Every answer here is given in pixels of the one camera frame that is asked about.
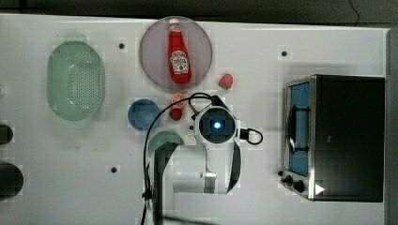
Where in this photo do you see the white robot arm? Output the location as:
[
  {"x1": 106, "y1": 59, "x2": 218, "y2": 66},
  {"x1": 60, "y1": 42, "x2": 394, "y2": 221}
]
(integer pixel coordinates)
[{"x1": 153, "y1": 106, "x2": 241, "y2": 195}]

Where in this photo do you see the black silver toaster oven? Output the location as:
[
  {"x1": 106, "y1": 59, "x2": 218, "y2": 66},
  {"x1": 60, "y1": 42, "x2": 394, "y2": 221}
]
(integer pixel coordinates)
[{"x1": 279, "y1": 74, "x2": 386, "y2": 203}]

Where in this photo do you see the small red plush strawberry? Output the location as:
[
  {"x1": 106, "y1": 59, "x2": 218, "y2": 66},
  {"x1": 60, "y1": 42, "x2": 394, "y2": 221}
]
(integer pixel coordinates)
[{"x1": 169, "y1": 109, "x2": 183, "y2": 121}]

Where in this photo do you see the plush orange slice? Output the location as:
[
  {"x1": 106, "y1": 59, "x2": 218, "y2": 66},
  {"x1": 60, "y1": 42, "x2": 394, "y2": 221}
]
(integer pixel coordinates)
[{"x1": 171, "y1": 93, "x2": 187, "y2": 109}]

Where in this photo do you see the red green plush strawberry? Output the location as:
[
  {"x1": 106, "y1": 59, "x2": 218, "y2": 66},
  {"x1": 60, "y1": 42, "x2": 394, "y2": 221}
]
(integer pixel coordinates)
[{"x1": 218, "y1": 73, "x2": 234, "y2": 90}]

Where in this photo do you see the red plush ketchup bottle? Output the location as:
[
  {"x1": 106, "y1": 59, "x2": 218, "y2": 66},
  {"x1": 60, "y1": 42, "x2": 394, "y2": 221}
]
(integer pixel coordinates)
[{"x1": 168, "y1": 19, "x2": 192, "y2": 84}]

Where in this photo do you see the grey round plate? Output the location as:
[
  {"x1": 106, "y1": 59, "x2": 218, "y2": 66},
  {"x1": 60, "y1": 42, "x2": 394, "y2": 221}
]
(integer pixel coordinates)
[{"x1": 139, "y1": 16, "x2": 213, "y2": 92}]

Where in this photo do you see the green perforated colander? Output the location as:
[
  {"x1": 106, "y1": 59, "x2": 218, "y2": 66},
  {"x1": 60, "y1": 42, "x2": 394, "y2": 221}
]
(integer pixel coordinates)
[{"x1": 46, "y1": 37, "x2": 105, "y2": 128}]

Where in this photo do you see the black round bowl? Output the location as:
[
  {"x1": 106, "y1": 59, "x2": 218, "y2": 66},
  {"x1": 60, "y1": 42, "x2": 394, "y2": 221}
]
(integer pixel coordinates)
[{"x1": 0, "y1": 125, "x2": 14, "y2": 145}]

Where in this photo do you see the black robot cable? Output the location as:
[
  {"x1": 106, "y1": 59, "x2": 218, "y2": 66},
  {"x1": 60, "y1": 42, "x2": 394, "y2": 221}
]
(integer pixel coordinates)
[{"x1": 139, "y1": 92, "x2": 264, "y2": 225}]

